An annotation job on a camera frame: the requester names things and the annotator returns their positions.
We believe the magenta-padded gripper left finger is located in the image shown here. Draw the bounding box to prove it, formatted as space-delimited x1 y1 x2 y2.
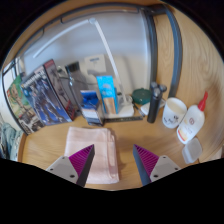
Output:
45 143 96 188

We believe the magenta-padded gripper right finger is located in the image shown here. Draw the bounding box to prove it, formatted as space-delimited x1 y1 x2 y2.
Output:
132 143 182 187

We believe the pale pink towel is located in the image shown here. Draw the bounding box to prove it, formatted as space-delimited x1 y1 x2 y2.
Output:
63 126 120 185

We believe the small translucent plastic box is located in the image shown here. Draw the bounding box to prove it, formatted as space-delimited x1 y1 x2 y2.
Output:
181 137 203 165

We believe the white glue bottle, red cap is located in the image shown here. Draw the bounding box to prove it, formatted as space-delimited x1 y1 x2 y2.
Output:
176 91 209 145

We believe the white printed mug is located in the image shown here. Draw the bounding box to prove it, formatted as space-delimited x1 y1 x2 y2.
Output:
162 97 188 129

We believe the dark metal ruler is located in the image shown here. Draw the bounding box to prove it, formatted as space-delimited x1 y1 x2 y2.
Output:
103 115 144 123

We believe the black electric shaver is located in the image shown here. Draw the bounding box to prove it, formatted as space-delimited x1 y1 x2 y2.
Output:
146 81 168 124

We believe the teal patterned bedding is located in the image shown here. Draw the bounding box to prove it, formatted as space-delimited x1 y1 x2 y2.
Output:
0 116 24 161

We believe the dark green round case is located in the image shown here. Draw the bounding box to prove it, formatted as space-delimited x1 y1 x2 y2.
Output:
131 87 153 106

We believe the blue robot model kit box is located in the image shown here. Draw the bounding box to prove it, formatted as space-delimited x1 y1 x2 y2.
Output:
20 59 79 127

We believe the green tree-figure toy box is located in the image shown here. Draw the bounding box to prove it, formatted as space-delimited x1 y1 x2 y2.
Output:
5 73 46 135

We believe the light blue card package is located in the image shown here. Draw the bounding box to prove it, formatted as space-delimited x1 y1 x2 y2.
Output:
96 75 119 115

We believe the white wall socket box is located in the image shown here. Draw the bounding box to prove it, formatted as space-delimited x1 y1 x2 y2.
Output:
83 54 108 76

